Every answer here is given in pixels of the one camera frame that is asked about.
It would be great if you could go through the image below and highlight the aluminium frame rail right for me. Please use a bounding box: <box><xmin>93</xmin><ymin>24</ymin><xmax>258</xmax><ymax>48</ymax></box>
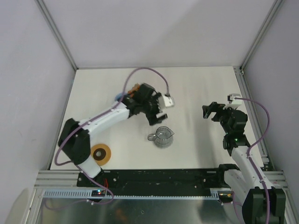
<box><xmin>233</xmin><ymin>66</ymin><xmax>274</xmax><ymax>171</ymax></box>

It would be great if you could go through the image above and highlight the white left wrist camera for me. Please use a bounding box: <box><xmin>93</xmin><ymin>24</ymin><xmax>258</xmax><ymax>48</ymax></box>
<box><xmin>158</xmin><ymin>95</ymin><xmax>175</xmax><ymax>109</ymax></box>

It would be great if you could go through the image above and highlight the aluminium front frame rail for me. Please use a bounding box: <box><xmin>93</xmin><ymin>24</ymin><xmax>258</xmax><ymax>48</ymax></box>
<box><xmin>35</xmin><ymin>170</ymin><xmax>79</xmax><ymax>188</ymax></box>

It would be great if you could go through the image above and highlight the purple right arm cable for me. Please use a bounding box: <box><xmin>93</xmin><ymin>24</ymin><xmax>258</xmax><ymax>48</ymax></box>
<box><xmin>235</xmin><ymin>97</ymin><xmax>271</xmax><ymax>224</ymax></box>

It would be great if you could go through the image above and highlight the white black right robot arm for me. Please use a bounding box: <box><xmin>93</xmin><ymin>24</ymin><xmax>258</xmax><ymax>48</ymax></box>
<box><xmin>215</xmin><ymin>107</ymin><xmax>286</xmax><ymax>224</ymax></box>

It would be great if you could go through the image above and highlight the aluminium frame post left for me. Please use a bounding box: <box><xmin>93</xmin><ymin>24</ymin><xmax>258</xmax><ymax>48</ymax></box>
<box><xmin>35</xmin><ymin>0</ymin><xmax>78</xmax><ymax>71</ymax></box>

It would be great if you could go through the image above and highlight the grey slotted cable duct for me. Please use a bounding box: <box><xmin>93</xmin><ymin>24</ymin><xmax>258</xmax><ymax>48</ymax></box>
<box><xmin>41</xmin><ymin>188</ymin><xmax>221</xmax><ymax>199</ymax></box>

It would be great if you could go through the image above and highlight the aluminium frame post right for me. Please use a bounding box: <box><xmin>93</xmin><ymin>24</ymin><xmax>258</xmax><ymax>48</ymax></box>
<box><xmin>239</xmin><ymin>0</ymin><xmax>285</xmax><ymax>70</ymax></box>

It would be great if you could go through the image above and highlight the wooden ring dripper holder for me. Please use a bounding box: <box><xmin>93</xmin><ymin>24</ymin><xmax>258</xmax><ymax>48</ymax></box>
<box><xmin>91</xmin><ymin>144</ymin><xmax>111</xmax><ymax>166</ymax></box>

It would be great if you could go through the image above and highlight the blue glass cone dripper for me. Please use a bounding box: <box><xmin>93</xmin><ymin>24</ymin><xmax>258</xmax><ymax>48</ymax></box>
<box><xmin>114</xmin><ymin>93</ymin><xmax>125</xmax><ymax>102</ymax></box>

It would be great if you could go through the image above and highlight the aluminium frame post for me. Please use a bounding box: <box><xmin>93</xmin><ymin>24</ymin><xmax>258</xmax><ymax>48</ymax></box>
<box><xmin>239</xmin><ymin>0</ymin><xmax>285</xmax><ymax>70</ymax></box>
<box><xmin>35</xmin><ymin>0</ymin><xmax>78</xmax><ymax>71</ymax></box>

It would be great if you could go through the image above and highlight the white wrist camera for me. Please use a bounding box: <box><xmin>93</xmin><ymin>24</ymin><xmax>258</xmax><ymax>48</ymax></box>
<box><xmin>158</xmin><ymin>95</ymin><xmax>175</xmax><ymax>109</ymax></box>
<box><xmin>223</xmin><ymin>93</ymin><xmax>242</xmax><ymax>110</ymax></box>

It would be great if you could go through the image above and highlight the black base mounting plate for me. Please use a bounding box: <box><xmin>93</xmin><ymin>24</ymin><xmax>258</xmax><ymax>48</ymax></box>
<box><xmin>77</xmin><ymin>168</ymin><xmax>234</xmax><ymax>197</ymax></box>

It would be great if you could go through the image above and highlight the clear glass coffee server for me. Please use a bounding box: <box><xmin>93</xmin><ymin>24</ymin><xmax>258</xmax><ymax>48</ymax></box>
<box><xmin>147</xmin><ymin>126</ymin><xmax>174</xmax><ymax>148</ymax></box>

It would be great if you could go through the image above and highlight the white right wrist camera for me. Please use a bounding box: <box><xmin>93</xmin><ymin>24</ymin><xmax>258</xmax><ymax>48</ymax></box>
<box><xmin>223</xmin><ymin>93</ymin><xmax>242</xmax><ymax>110</ymax></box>

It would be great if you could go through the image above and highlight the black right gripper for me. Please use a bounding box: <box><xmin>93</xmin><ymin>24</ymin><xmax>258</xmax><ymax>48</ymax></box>
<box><xmin>202</xmin><ymin>102</ymin><xmax>237</xmax><ymax>134</ymax></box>

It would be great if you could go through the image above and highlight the aluminium frame rail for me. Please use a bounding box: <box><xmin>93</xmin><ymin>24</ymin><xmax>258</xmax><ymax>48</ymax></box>
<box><xmin>35</xmin><ymin>170</ymin><xmax>79</xmax><ymax>188</ymax></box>
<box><xmin>233</xmin><ymin>66</ymin><xmax>274</xmax><ymax>171</ymax></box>

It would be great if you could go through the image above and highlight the orange coffee filter box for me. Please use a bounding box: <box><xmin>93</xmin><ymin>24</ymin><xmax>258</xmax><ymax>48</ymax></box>
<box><xmin>128</xmin><ymin>84</ymin><xmax>140</xmax><ymax>98</ymax></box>

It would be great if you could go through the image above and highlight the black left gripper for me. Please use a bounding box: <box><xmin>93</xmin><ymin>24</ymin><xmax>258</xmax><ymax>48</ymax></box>
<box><xmin>140</xmin><ymin>92</ymin><xmax>166</xmax><ymax>125</ymax></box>

